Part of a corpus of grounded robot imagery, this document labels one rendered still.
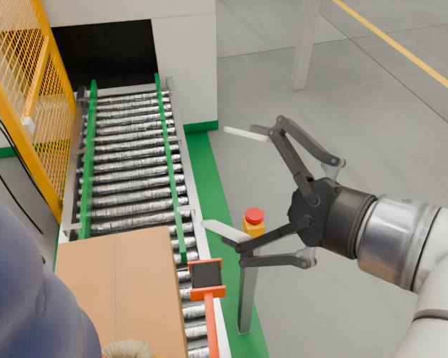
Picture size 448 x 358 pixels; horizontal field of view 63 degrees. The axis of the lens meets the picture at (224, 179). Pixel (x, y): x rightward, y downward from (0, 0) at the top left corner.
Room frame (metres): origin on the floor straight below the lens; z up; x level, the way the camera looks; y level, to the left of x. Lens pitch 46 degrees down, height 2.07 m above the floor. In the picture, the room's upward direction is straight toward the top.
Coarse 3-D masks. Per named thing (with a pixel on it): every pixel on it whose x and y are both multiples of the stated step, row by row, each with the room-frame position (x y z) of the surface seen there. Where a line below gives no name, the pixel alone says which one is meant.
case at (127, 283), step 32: (64, 256) 0.68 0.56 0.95; (96, 256) 0.68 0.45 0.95; (128, 256) 0.68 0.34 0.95; (160, 256) 0.68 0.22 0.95; (96, 288) 0.56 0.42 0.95; (128, 288) 0.56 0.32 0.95; (160, 288) 0.56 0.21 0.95; (96, 320) 0.46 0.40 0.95; (128, 320) 0.46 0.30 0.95; (160, 320) 0.46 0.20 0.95; (160, 352) 0.36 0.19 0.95
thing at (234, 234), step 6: (204, 222) 0.31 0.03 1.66; (210, 222) 0.31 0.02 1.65; (216, 222) 0.31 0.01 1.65; (210, 228) 0.30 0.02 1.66; (216, 228) 0.29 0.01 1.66; (222, 228) 0.29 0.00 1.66; (228, 228) 0.30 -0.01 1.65; (222, 234) 0.28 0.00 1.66; (228, 234) 0.28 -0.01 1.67; (234, 234) 0.28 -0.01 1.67; (240, 234) 0.28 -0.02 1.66; (246, 234) 0.29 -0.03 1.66; (234, 240) 0.27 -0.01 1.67; (240, 240) 0.27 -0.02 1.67; (246, 240) 0.28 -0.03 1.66
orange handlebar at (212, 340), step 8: (208, 296) 0.39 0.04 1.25; (208, 304) 0.37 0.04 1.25; (208, 312) 0.35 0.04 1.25; (208, 320) 0.33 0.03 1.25; (208, 328) 0.32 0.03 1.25; (216, 328) 0.32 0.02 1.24; (208, 336) 0.30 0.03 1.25; (216, 336) 0.30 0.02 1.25; (208, 344) 0.28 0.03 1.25; (216, 344) 0.28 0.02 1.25; (216, 352) 0.27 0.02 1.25
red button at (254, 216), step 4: (252, 208) 0.83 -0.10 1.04; (256, 208) 0.83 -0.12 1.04; (248, 212) 0.81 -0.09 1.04; (252, 212) 0.81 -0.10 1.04; (256, 212) 0.81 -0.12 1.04; (260, 212) 0.81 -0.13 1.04; (248, 216) 0.79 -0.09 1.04; (252, 216) 0.79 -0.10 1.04; (256, 216) 0.79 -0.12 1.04; (260, 216) 0.79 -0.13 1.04; (264, 216) 0.80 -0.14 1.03; (248, 220) 0.78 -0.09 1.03; (252, 220) 0.78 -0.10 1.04; (256, 220) 0.78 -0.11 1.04; (260, 220) 0.78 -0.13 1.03; (252, 224) 0.79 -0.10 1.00
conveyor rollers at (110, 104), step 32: (128, 96) 2.29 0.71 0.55; (128, 128) 1.92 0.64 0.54; (96, 160) 1.62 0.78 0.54; (160, 160) 1.61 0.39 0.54; (96, 192) 1.35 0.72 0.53; (160, 192) 1.34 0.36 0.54; (96, 224) 1.12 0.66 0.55; (128, 224) 1.13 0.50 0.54; (192, 256) 0.93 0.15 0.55; (192, 352) 0.49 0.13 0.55
